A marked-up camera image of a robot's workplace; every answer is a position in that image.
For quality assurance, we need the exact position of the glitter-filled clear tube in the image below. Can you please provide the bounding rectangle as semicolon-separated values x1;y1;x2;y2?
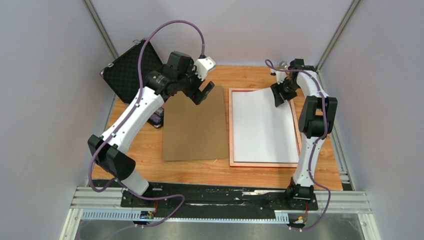
278;60;290;70

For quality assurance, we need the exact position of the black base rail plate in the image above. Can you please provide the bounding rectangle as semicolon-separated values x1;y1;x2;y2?
118;182;319;220

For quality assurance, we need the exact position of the pink wooden picture frame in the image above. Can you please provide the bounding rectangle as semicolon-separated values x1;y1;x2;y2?
228;87;303;169

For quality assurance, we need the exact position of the black foam-lined case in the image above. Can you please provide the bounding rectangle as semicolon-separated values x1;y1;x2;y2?
100;39;163;104

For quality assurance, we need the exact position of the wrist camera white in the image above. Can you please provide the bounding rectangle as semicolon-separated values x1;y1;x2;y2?
273;69;290;84
194;57;217;82

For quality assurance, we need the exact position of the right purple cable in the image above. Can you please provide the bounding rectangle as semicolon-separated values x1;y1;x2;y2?
264;59;332;232

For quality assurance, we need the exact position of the seascape photo print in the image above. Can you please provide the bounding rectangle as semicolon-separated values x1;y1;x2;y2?
231;87;301;164

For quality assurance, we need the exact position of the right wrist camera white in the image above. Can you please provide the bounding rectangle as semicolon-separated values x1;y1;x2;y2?
273;69;290;84

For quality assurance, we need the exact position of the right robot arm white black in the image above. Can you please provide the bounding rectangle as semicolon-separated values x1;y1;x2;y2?
265;58;338;210

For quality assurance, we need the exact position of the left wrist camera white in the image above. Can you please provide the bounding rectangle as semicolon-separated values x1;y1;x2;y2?
194;57;217;82

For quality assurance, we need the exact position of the aluminium frame rail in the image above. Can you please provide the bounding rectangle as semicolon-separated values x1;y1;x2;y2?
60;182;381;240

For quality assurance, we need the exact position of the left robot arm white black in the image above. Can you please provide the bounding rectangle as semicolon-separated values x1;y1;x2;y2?
87;51;216;207

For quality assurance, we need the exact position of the brown backing board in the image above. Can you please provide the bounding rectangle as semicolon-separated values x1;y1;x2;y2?
162;86;229;162

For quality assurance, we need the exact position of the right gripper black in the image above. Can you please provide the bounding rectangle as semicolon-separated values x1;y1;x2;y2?
271;79;300;107

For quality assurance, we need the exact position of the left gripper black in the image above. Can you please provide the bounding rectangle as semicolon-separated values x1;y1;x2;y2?
177;60;214;105

